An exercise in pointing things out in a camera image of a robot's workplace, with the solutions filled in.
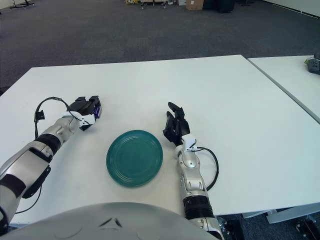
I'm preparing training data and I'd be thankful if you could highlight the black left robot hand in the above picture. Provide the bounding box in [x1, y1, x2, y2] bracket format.
[67, 95, 102, 132]

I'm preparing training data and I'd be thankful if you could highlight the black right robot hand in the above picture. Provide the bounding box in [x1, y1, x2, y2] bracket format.
[162, 101, 192, 147]

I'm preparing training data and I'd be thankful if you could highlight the teal green round plate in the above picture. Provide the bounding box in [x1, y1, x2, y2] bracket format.
[106, 129, 164, 188]

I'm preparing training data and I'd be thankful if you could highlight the black table foot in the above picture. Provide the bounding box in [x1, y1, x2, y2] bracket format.
[216, 216, 245, 240]
[294, 214, 320, 237]

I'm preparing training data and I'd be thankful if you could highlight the black floor stand base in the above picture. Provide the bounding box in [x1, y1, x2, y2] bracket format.
[9, 0, 36, 10]

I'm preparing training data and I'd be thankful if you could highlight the silver robot torso shell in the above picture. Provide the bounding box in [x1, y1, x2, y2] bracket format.
[0, 201, 219, 240]

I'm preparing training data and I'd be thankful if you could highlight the wheeled metal cart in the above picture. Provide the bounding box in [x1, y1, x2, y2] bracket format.
[123, 0, 176, 10]

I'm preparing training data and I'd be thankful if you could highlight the brown cardboard box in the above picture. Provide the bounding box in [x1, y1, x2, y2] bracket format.
[186, 0, 205, 11]

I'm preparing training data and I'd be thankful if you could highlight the black cabinet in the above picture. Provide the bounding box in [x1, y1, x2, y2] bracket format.
[202, 0, 236, 14]

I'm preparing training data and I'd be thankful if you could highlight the grey green handheld device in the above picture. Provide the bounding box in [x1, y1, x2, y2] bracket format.
[303, 52, 320, 75]

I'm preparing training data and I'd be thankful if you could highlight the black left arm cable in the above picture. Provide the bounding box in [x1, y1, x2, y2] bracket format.
[33, 96, 84, 139]

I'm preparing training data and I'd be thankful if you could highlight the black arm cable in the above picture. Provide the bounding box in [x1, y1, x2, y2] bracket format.
[195, 146, 220, 192]
[33, 96, 84, 139]

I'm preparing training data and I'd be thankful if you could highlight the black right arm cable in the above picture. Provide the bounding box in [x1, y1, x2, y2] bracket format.
[195, 146, 220, 192]

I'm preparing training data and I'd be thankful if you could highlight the white table frame beam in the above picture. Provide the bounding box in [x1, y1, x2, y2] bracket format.
[241, 209, 271, 220]
[265, 206, 320, 225]

